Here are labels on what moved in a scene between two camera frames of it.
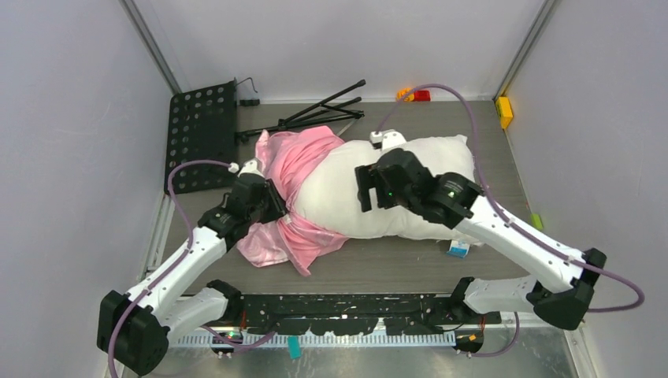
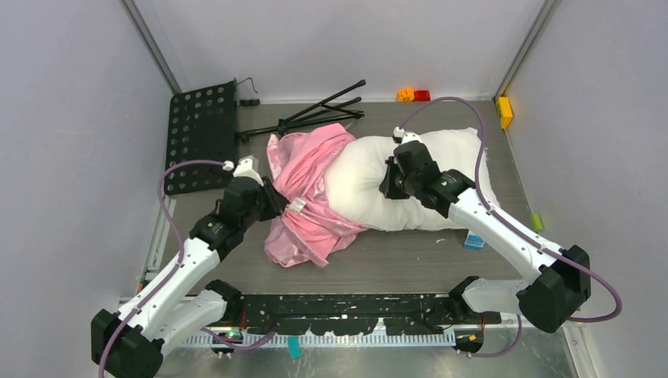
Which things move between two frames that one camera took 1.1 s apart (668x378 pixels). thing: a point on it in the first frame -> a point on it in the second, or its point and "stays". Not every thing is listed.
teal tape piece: (295, 347) stays
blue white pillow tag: (458, 248) -> (474, 242)
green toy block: (536, 221) stays
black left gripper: (278, 205) stays
